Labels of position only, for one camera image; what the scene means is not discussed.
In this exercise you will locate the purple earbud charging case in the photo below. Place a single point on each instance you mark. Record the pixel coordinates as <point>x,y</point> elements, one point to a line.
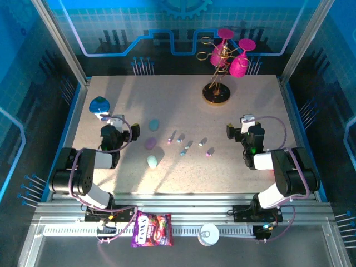
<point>150,143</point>

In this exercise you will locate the teal earbud charging case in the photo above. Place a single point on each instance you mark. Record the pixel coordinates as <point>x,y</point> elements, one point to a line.
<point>153,124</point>

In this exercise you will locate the pale mint earbud charging case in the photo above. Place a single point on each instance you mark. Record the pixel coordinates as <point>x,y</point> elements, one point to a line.
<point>152,162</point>

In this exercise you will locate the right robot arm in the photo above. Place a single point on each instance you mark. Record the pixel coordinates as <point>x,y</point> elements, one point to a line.
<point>292,178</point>

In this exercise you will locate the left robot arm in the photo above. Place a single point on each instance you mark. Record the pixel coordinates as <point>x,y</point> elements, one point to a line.
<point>83,178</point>

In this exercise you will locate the blue figurine on white base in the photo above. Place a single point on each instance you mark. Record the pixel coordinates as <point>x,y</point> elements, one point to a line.
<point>98,105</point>

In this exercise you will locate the pink wine glass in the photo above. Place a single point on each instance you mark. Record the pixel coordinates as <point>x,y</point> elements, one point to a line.
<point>237,68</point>
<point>216,57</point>

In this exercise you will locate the small circuit board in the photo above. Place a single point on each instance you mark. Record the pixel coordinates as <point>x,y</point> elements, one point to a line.
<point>107,229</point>
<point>264,231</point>

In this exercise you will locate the purple candy bag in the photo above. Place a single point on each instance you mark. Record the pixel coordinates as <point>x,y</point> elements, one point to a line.
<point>151,229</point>

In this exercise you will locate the silver tin can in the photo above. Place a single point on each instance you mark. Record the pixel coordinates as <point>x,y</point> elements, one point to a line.
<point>208,235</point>

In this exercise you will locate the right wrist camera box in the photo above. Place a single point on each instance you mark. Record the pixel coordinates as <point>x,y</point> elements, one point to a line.
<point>247,123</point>

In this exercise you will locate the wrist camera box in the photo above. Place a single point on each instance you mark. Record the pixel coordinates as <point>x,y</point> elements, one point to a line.
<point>118,122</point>
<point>247,123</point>

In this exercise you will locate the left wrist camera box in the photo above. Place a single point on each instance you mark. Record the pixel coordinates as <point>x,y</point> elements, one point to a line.
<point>118,122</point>

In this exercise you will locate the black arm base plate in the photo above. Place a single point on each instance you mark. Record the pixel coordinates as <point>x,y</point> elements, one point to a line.
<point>242,212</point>
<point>125,214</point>

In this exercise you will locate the aluminium enclosure frame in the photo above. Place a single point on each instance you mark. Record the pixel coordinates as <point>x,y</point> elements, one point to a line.
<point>180,207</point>

